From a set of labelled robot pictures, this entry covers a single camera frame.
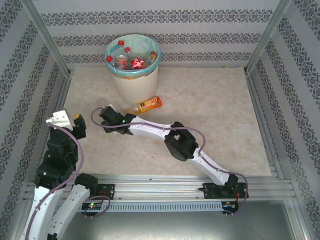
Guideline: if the pink label plastic bottle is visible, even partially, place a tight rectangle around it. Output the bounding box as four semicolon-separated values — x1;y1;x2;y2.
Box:
113;39;130;70

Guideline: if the red label cola bottle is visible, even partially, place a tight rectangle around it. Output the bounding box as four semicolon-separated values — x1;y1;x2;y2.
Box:
124;46;147;71

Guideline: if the clear plastic bottle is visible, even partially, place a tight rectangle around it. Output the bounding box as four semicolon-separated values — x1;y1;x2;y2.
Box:
144;50;158;67

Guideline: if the cream plastic waste bin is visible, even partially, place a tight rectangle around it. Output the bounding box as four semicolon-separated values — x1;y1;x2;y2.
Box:
111;66;159;103

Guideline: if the teal plastic bin liner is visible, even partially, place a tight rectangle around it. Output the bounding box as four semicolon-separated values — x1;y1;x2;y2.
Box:
103;32;161;77

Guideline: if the orange juice plastic bottle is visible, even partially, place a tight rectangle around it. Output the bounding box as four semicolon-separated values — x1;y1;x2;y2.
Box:
125;96;163;116

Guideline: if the left circuit board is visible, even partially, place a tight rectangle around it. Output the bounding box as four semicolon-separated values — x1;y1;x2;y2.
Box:
81;202;104;210

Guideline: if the circuit board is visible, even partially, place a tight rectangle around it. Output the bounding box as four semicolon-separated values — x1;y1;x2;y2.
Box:
221;200;240;210
81;202;104;210

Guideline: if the right circuit board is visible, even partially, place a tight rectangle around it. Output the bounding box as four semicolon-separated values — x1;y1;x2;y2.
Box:
221;200;240;210

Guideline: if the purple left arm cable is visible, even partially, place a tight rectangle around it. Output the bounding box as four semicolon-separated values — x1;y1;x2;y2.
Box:
23;122;111;240

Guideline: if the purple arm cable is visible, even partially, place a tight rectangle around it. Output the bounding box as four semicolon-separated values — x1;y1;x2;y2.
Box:
90;106;250;218
23;122;111;240

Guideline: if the aluminium side rail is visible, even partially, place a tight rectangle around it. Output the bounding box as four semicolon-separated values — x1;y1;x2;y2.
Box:
33;71;75;182
244;71;285;181

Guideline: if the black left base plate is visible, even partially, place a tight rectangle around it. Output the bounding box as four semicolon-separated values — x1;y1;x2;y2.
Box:
96;183;116;201

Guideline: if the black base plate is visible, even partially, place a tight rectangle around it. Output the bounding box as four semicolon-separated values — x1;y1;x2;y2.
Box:
201;182;250;200
96;183;116;201

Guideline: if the aluminium mounting rail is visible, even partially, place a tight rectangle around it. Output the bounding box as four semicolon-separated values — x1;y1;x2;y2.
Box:
23;173;293;202

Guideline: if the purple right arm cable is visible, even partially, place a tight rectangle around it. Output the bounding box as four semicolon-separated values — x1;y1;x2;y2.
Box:
90;106;250;218

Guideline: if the aluminium frame post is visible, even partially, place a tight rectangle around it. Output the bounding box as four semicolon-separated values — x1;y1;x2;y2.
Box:
19;0;73;77
244;0;293;73

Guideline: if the grey slotted cable duct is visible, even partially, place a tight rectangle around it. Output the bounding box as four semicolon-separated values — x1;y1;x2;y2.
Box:
54;201;223;213

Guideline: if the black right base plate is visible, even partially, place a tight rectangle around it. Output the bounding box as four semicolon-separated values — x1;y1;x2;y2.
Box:
201;182;250;200

